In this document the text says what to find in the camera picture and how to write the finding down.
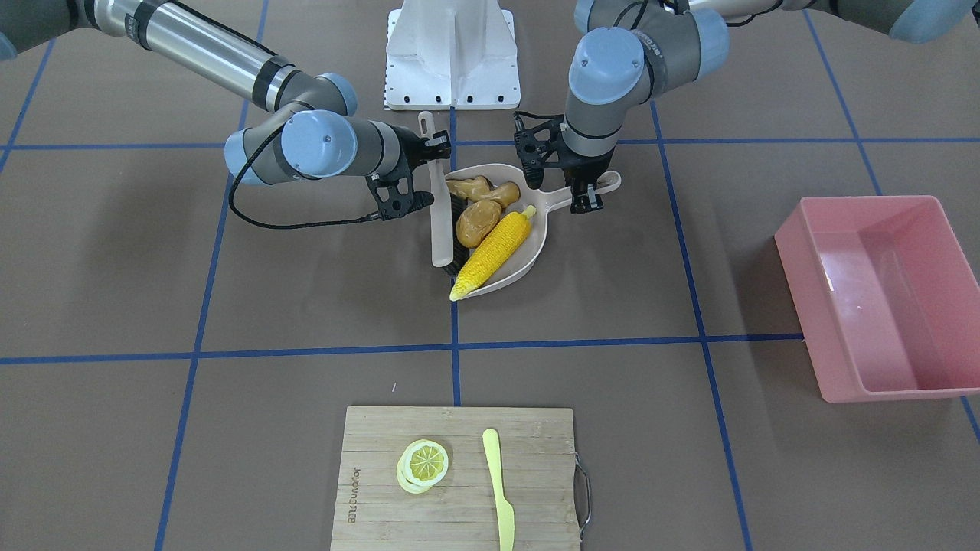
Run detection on beige hand brush black bristles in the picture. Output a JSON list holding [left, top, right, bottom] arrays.
[[426, 152, 469, 278]]

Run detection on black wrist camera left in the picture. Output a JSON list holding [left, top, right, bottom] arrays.
[[512, 110, 564, 191]]

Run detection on bamboo cutting board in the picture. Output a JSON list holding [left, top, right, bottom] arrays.
[[330, 406, 591, 550]]

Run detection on beige plastic dustpan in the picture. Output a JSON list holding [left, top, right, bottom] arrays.
[[446, 163, 573, 302]]

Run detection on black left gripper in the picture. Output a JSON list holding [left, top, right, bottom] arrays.
[[557, 145, 615, 215]]

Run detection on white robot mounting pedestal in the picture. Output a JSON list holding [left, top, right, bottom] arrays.
[[383, 1, 521, 111]]

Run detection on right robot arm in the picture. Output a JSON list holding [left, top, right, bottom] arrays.
[[1, 1, 451, 185]]

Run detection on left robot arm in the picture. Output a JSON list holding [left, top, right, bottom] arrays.
[[559, 1, 978, 214]]

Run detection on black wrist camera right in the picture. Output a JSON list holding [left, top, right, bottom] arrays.
[[365, 174, 435, 220]]

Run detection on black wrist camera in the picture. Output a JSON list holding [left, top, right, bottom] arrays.
[[365, 174, 435, 220], [512, 110, 564, 191]]

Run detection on brown toy potato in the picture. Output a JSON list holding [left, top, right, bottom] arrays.
[[455, 199, 503, 249]]

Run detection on yellow toy corn cob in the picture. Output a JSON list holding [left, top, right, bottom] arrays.
[[449, 205, 537, 302]]

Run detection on pink plastic bin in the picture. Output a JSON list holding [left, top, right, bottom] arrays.
[[775, 195, 979, 403]]

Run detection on yellow plastic knife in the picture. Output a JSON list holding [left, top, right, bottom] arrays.
[[482, 428, 517, 550]]

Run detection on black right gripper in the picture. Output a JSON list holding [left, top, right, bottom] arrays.
[[394, 126, 452, 184]]

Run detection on tan toy ginger root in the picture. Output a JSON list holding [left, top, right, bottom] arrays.
[[446, 175, 521, 209]]

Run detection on yellow lemon slice toy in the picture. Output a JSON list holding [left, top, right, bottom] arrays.
[[395, 439, 450, 494]]

